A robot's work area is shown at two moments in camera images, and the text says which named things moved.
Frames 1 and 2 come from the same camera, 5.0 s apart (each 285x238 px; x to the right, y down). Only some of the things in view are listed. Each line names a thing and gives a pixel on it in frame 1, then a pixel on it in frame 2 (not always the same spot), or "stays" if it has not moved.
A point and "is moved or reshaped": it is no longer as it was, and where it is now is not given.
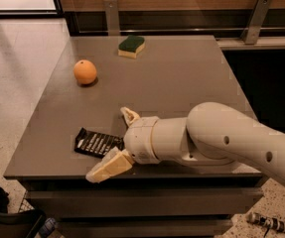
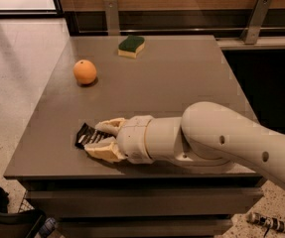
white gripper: (139, 140) -> (134, 139)
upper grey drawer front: (150, 201) stays
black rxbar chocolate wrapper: (96, 144) is moved or reshaped
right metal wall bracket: (256, 22) stays
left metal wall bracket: (113, 18) stays
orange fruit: (84, 71) stays
